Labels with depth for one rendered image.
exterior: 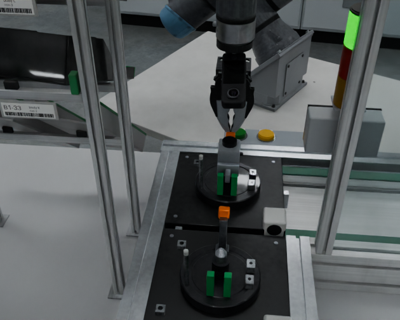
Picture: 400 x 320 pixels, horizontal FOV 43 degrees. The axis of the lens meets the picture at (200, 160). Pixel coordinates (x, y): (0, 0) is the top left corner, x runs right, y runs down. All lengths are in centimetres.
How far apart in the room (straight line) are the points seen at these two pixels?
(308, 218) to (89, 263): 48
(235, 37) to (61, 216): 58
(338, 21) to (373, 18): 338
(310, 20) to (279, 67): 263
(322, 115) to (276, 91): 71
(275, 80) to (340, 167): 71
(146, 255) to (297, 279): 28
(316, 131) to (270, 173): 32
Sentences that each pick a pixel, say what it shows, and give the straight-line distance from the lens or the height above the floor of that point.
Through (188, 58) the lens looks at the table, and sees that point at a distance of 187.
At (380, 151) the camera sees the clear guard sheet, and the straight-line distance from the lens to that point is 86.
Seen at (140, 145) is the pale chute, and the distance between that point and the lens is 114.
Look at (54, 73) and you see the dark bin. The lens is 80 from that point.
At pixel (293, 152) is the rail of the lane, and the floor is 96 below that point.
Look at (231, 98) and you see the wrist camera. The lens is 94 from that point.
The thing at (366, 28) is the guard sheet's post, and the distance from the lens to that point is 74.
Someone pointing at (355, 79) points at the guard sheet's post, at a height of 133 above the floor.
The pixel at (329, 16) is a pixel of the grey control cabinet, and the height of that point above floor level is 23.
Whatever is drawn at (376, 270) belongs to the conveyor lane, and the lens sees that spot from 104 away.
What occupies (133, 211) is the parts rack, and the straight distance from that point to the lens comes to 111.
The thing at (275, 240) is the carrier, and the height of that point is 97.
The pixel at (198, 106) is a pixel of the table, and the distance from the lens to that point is 158.
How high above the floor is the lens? 167
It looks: 37 degrees down
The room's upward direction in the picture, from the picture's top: straight up
